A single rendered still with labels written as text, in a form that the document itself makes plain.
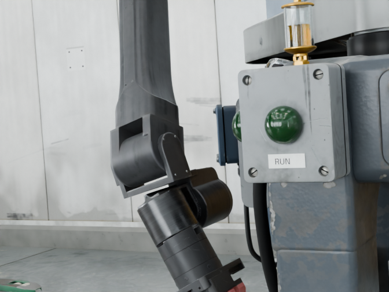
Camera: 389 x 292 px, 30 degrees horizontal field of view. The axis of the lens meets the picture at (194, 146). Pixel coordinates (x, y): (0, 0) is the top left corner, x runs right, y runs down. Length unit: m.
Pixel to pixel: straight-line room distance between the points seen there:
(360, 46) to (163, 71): 0.27
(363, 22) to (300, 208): 0.20
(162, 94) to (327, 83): 0.34
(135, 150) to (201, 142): 5.64
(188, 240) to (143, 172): 0.09
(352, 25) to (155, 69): 0.26
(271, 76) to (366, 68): 0.08
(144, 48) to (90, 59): 6.18
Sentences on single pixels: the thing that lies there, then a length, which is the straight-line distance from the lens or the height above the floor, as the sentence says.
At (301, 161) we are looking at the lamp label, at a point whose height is 1.26.
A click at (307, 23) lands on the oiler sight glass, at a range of 0.64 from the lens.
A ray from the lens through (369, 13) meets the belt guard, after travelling 0.72.
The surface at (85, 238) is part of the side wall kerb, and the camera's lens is 7.20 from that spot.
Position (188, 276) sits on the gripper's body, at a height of 1.12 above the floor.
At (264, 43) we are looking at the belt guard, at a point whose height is 1.38.
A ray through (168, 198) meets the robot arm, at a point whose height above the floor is 1.20.
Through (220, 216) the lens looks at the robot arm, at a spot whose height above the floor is 1.17.
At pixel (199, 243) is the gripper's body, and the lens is 0.82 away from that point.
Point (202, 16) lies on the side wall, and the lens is 6.45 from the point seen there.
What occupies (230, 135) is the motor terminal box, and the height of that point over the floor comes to 1.26.
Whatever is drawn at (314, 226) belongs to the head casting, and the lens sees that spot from 0.62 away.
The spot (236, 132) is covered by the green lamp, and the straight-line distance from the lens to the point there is 0.59.
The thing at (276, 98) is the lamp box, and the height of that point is 1.31.
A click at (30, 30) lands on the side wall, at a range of 7.51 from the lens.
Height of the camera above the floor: 1.30
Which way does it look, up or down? 3 degrees down
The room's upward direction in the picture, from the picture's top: 4 degrees counter-clockwise
